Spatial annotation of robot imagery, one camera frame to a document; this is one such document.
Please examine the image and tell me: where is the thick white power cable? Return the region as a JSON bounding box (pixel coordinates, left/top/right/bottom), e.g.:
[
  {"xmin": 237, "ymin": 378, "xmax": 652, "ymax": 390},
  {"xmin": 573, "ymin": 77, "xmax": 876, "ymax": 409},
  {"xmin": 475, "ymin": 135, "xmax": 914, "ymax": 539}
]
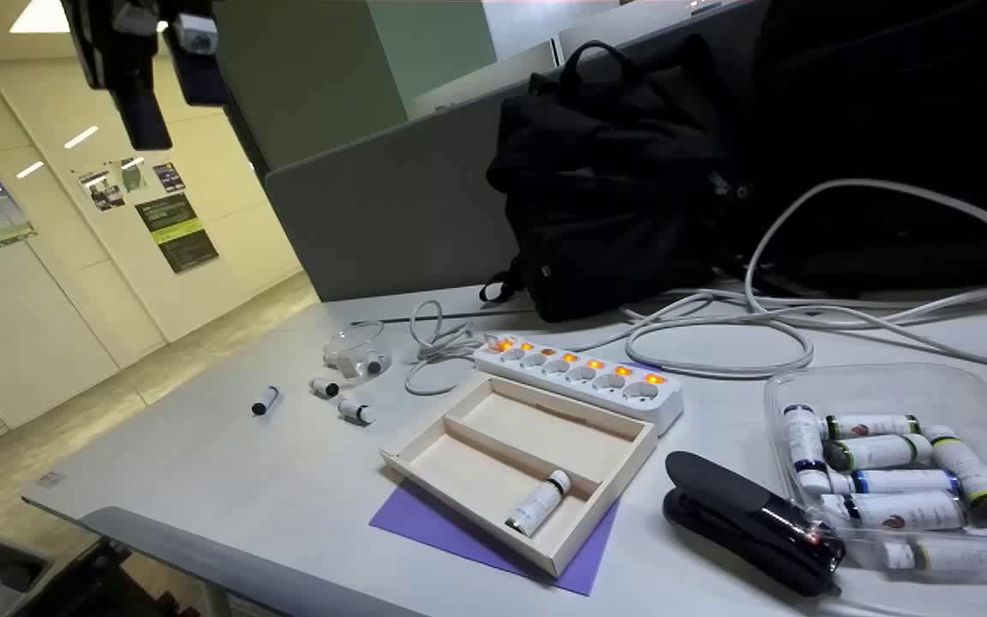
[{"xmin": 569, "ymin": 174, "xmax": 987, "ymax": 383}]

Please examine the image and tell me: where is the green cabinet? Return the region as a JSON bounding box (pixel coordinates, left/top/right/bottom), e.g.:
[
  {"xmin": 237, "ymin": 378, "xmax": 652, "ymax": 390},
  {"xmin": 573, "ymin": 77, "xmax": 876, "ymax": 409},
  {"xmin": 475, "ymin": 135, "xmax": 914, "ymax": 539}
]
[{"xmin": 212, "ymin": 0, "xmax": 501, "ymax": 174}]

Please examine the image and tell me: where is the white vial blue band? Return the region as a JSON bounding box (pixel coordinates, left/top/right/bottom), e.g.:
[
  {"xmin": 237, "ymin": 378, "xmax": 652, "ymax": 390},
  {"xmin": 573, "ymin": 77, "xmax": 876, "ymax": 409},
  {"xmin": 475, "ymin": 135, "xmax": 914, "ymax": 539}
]
[
  {"xmin": 782, "ymin": 401, "xmax": 838, "ymax": 496},
  {"xmin": 850, "ymin": 467, "xmax": 968, "ymax": 496}
]

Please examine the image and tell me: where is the small photo wall notice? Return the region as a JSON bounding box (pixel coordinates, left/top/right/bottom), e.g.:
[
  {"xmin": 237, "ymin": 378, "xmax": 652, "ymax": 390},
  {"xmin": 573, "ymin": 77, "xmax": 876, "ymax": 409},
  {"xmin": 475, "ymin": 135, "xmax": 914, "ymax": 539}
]
[
  {"xmin": 150, "ymin": 157, "xmax": 190, "ymax": 194},
  {"xmin": 117, "ymin": 153, "xmax": 149, "ymax": 194},
  {"xmin": 79, "ymin": 168, "xmax": 130, "ymax": 215}
]

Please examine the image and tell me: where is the clear plastic bag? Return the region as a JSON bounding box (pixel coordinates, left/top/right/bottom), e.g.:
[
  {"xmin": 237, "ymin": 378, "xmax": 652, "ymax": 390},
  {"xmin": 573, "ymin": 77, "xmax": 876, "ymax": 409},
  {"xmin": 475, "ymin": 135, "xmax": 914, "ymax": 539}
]
[{"xmin": 318, "ymin": 319, "xmax": 398, "ymax": 383}]

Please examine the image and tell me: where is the white vial with black cap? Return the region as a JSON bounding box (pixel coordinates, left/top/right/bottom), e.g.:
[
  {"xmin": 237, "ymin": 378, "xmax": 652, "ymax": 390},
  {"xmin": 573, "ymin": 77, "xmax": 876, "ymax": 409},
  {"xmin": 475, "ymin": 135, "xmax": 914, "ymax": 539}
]
[{"xmin": 504, "ymin": 467, "xmax": 575, "ymax": 541}]

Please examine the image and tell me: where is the white vial dark band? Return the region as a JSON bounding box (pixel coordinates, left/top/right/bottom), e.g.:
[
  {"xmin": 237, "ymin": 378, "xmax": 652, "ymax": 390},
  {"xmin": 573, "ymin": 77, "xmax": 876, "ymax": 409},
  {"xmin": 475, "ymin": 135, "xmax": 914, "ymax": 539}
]
[
  {"xmin": 874, "ymin": 530, "xmax": 987, "ymax": 582},
  {"xmin": 817, "ymin": 491, "xmax": 971, "ymax": 535}
]

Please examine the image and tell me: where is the light wooden divided tray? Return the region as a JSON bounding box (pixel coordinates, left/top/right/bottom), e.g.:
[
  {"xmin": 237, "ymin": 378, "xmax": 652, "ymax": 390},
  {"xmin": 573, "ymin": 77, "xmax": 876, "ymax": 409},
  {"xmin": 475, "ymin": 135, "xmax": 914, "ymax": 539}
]
[{"xmin": 381, "ymin": 372, "xmax": 662, "ymax": 578}]

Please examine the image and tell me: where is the black office chair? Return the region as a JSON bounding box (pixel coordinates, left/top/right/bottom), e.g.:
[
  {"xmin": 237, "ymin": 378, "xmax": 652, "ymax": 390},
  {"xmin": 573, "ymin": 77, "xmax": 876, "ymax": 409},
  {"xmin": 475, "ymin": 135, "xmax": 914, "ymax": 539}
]
[{"xmin": 0, "ymin": 496, "xmax": 212, "ymax": 617}]

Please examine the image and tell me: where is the black stapler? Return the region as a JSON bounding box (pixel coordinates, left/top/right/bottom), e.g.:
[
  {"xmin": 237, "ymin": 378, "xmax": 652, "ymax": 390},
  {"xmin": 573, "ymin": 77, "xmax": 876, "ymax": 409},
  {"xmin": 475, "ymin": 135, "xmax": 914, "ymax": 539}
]
[{"xmin": 657, "ymin": 448, "xmax": 850, "ymax": 600}]

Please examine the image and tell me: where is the black backpack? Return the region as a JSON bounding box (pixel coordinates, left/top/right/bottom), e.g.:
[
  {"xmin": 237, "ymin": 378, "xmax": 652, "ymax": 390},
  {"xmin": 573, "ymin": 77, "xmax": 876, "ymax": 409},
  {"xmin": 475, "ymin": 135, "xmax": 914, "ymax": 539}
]
[{"xmin": 475, "ymin": 32, "xmax": 774, "ymax": 326}]

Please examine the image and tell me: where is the white vial green cap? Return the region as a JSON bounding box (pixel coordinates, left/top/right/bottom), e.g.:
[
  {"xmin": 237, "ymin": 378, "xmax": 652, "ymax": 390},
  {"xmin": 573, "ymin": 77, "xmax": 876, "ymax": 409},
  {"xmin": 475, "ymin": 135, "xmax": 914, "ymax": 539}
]
[
  {"xmin": 824, "ymin": 432, "xmax": 939, "ymax": 477},
  {"xmin": 824, "ymin": 412, "xmax": 923, "ymax": 444},
  {"xmin": 927, "ymin": 423, "xmax": 987, "ymax": 526}
]

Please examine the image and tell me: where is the purple paper sheet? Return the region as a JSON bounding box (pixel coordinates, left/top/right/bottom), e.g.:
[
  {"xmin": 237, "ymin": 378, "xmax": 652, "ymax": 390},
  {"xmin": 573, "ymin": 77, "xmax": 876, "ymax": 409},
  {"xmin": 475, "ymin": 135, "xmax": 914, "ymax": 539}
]
[{"xmin": 367, "ymin": 480, "xmax": 623, "ymax": 600}]

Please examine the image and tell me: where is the dark green wall poster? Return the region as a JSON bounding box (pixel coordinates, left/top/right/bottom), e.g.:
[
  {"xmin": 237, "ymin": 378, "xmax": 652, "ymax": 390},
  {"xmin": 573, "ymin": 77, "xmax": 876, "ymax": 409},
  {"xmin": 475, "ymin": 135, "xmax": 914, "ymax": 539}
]
[{"xmin": 133, "ymin": 191, "xmax": 222, "ymax": 279}]

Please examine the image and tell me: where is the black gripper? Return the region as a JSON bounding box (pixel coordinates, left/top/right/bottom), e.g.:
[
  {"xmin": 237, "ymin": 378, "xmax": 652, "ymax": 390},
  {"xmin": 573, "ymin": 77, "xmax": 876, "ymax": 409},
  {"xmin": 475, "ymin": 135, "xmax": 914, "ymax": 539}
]
[{"xmin": 60, "ymin": 0, "xmax": 234, "ymax": 153}]

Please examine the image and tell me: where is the white marker bundle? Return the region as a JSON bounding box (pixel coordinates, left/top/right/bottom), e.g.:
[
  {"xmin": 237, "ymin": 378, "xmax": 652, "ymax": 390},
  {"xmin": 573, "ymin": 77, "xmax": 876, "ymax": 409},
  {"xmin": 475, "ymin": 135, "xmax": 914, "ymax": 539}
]
[{"xmin": 761, "ymin": 360, "xmax": 987, "ymax": 593}]

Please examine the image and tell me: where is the grey partition panel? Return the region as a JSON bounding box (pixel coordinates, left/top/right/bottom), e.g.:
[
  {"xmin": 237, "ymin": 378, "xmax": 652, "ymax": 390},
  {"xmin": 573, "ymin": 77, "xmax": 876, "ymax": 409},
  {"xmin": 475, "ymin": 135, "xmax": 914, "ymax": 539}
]
[{"xmin": 259, "ymin": 46, "xmax": 590, "ymax": 304}]

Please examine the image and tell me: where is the white multi-switch power strip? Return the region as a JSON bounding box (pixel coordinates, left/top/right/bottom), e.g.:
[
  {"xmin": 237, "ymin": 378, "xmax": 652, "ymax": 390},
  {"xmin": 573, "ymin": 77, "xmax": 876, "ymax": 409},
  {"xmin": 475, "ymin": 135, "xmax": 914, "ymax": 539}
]
[{"xmin": 470, "ymin": 332, "xmax": 686, "ymax": 438}]

